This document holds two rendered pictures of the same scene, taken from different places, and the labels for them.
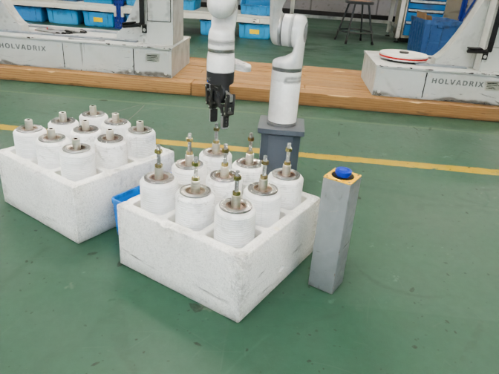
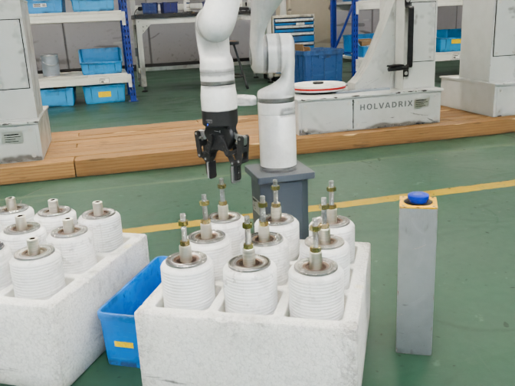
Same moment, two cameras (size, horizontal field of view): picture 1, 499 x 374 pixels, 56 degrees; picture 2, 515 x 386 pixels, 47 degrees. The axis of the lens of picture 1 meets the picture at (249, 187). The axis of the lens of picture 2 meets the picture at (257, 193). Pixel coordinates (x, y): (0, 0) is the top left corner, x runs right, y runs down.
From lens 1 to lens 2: 0.42 m
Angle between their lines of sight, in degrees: 18
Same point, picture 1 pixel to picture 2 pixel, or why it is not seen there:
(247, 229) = (341, 292)
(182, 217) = (243, 302)
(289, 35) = (279, 58)
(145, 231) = (190, 337)
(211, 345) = not seen: outside the picture
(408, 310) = not seen: outside the picture
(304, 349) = not seen: outside the picture
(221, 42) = (223, 71)
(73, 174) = (39, 291)
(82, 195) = (61, 317)
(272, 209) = (346, 264)
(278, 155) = (287, 208)
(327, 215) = (411, 254)
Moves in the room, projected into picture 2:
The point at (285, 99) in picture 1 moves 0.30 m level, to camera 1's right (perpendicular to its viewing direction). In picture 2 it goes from (284, 136) to (394, 125)
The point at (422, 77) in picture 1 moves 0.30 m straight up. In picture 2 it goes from (349, 106) to (349, 46)
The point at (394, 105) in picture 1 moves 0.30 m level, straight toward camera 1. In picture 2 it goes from (328, 142) to (337, 155)
